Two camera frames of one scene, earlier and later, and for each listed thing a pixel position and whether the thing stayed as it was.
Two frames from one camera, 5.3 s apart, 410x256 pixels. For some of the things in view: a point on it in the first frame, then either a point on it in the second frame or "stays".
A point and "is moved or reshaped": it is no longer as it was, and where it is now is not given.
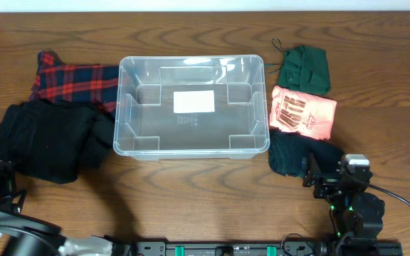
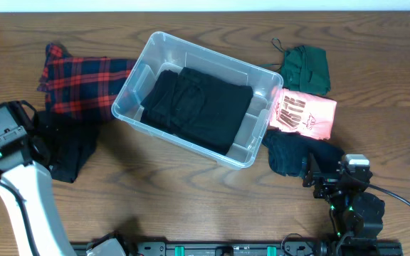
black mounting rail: x=267 y=248 stays
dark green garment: x=305 y=69 stays
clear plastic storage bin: x=191 y=106 is moved or reshaped
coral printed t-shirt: x=298 y=112 stays
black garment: x=51 y=141 to x=194 y=106
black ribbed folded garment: x=287 y=151 stays
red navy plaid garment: x=95 y=84 is moved or reshaped
